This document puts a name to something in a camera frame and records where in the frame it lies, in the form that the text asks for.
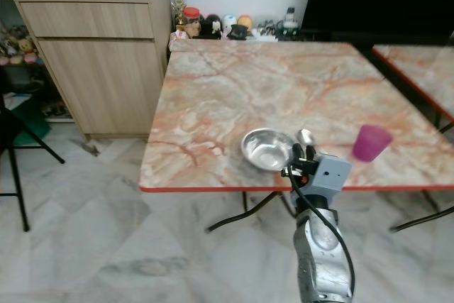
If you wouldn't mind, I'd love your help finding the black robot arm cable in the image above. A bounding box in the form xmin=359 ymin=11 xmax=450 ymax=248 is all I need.
xmin=282 ymin=170 xmax=357 ymax=297

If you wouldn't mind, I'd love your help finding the red-lidded jar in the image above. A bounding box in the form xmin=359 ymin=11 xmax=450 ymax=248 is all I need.
xmin=182 ymin=6 xmax=202 ymax=38

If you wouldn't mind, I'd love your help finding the purple plastic cup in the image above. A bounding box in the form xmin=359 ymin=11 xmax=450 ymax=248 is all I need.
xmin=351 ymin=124 xmax=394 ymax=163

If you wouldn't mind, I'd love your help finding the black plush toy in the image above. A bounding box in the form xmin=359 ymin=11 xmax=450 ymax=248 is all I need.
xmin=200 ymin=13 xmax=223 ymax=40

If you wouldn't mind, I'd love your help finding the black folding chair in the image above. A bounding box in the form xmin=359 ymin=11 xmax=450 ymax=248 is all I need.
xmin=0 ymin=69 xmax=66 ymax=233

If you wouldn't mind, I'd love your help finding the steel bowl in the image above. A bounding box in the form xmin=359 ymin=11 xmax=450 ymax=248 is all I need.
xmin=240 ymin=127 xmax=299 ymax=172

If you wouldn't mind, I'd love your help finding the glass shelf with plush toys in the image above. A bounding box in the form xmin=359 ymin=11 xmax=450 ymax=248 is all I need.
xmin=0 ymin=0 xmax=47 ymax=121

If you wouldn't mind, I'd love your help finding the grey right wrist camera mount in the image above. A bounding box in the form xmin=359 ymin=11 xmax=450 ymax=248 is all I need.
xmin=308 ymin=154 xmax=353 ymax=194

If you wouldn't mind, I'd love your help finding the marble-pattern folding table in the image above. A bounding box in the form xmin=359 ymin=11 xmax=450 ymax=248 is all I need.
xmin=139 ymin=37 xmax=454 ymax=234
xmin=371 ymin=44 xmax=454 ymax=125

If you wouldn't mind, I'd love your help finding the orange round toy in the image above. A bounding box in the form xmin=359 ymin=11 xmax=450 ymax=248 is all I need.
xmin=237 ymin=14 xmax=254 ymax=31

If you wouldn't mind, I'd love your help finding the green and white bottle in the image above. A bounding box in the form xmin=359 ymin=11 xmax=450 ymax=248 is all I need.
xmin=279 ymin=6 xmax=299 ymax=38

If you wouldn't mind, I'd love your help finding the light wooden cabinet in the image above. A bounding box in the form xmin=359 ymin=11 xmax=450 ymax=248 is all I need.
xmin=14 ymin=0 xmax=172 ymax=141

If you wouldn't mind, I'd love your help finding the steel spoon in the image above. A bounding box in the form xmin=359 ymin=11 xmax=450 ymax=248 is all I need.
xmin=297 ymin=128 xmax=316 ymax=148

